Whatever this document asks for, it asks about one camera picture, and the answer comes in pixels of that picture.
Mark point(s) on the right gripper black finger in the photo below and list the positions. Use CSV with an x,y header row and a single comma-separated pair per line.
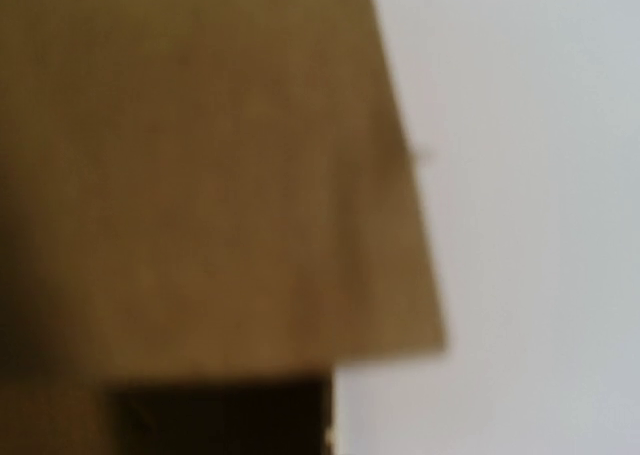
x,y
293,416

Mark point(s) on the brown cardboard box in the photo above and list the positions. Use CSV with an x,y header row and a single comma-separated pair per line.
x,y
197,192

